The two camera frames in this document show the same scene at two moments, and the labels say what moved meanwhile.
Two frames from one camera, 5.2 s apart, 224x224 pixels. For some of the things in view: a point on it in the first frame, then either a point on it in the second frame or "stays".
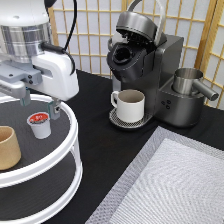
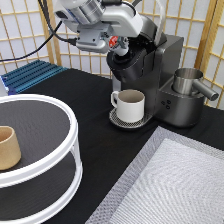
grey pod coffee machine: (144, 59) stays
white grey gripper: (49, 71) → (121, 20)
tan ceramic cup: (10, 155) stays
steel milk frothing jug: (187, 81) stays
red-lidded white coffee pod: (40, 124) → (115, 47)
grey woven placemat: (170, 178) stays
